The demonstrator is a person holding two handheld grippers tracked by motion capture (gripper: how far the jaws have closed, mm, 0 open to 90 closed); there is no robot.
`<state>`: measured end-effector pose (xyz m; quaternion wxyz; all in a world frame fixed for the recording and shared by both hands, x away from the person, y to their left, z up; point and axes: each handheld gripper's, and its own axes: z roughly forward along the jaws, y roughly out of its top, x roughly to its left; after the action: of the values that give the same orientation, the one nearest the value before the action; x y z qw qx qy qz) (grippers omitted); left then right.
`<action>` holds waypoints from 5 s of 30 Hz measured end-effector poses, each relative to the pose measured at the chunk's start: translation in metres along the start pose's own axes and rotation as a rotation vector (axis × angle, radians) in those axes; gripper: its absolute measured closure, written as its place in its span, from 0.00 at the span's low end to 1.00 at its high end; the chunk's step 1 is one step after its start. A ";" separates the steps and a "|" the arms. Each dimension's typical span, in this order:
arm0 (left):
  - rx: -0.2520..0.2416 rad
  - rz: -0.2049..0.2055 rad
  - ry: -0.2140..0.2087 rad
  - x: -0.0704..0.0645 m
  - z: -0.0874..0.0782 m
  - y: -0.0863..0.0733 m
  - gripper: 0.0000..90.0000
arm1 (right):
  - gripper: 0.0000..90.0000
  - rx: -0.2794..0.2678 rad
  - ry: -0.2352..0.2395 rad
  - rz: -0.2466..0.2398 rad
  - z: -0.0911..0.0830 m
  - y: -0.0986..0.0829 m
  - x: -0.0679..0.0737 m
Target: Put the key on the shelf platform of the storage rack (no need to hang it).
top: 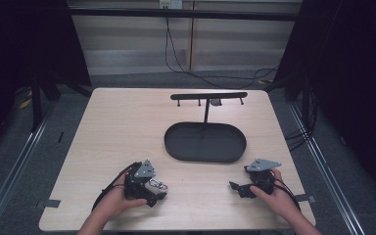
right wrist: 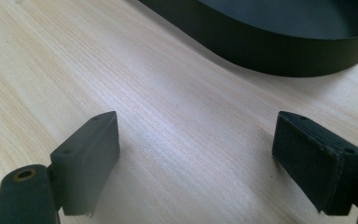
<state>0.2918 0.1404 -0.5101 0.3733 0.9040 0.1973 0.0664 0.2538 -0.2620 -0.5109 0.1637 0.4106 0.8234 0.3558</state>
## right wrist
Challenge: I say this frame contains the black round tray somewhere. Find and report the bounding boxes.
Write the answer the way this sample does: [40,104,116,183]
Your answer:
[138,0,358,78]

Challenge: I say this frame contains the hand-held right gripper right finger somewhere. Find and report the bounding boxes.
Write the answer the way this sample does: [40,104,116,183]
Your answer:
[271,110,358,217]

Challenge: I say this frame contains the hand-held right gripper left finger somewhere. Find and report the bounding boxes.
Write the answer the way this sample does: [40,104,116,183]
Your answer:
[49,110,121,217]

